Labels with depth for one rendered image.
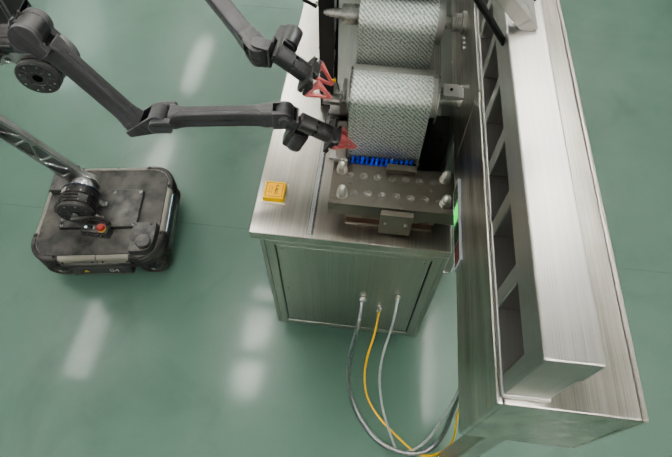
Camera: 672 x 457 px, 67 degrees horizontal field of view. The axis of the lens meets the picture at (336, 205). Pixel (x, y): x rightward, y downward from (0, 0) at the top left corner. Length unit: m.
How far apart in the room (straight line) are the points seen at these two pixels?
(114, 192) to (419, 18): 1.75
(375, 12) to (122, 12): 2.89
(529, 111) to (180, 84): 2.81
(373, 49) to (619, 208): 1.95
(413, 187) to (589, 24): 2.91
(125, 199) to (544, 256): 2.19
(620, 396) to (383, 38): 1.14
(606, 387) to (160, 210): 2.10
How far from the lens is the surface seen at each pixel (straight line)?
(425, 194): 1.60
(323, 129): 1.57
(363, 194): 1.58
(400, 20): 1.61
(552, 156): 0.94
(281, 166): 1.81
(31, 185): 3.32
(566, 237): 0.85
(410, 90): 1.49
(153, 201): 2.66
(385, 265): 1.76
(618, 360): 1.05
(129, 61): 3.81
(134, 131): 1.65
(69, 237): 2.70
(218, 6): 1.62
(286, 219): 1.68
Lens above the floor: 2.32
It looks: 57 degrees down
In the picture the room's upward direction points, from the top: 1 degrees clockwise
